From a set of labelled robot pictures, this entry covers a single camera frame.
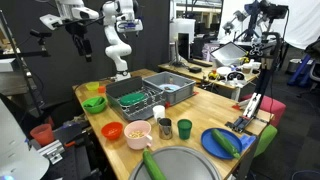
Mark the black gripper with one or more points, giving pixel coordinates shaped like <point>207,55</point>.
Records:
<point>76,32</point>

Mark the green zucchini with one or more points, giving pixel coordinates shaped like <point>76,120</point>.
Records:
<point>152,165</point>
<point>225,143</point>

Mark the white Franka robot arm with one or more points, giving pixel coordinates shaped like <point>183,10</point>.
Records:
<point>115,50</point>

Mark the green plate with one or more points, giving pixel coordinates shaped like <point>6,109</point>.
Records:
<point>132,98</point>

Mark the light blue plate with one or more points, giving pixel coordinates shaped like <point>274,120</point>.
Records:
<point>170,88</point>

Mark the large grey plate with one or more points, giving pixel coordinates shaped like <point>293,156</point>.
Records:
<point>186,165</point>

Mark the small yellow bowl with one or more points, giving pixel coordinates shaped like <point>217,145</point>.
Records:
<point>92,86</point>

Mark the small orange block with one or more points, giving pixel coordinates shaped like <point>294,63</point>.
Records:
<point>101,89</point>

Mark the green cloth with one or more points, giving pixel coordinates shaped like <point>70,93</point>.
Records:
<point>93,101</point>

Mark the grey dish rack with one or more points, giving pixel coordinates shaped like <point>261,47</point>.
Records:
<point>125,87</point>

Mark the green bowl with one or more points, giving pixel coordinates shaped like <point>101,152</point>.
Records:
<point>95,109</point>

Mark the red-orange bowl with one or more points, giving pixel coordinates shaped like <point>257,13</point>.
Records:
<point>112,131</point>

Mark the red plastic cup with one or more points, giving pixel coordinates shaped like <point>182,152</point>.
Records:
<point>42,135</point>

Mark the white cup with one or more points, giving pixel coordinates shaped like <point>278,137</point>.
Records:
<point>159,112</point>

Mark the beige food pieces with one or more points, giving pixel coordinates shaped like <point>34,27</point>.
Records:
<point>136,134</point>

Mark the small red clip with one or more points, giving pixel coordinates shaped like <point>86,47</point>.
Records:
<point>167,104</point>

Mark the black computer monitor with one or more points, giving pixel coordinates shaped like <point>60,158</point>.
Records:
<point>183,46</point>

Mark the pink bowl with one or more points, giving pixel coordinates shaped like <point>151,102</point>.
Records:
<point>136,141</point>

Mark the aluminium extrusion piece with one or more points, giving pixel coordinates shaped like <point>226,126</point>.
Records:
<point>51,151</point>

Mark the grey plastic crate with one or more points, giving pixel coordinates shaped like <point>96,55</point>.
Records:
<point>181,95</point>

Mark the black power brick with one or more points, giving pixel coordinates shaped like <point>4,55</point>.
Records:
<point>195,70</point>

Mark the steel cup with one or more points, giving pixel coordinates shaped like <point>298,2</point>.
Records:
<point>165,130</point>

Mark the black keyboard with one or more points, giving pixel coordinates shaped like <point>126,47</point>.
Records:
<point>200,63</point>

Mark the dark green plastic cup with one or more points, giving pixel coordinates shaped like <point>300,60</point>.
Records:
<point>184,130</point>

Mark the yellow toy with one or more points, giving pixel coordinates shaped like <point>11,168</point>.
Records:
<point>213,75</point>

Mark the white bowl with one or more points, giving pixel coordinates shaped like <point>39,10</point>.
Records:
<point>223,70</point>

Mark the clear plastic storage box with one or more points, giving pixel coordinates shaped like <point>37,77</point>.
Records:
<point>228,53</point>

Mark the white headset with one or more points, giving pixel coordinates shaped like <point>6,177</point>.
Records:
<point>236,76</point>

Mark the blue cloth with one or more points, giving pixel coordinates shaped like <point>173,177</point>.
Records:
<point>247,140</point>

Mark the pink stool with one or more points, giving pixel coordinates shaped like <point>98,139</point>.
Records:
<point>275,106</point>

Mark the green chair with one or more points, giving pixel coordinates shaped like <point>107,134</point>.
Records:
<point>265,138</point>

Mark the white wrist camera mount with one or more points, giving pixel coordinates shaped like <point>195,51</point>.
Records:
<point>50,21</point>

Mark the black camera on pole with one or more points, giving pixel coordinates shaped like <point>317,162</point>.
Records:
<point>40,34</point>

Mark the black camera stand with clamp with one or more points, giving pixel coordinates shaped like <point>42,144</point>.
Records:
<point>261,86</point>

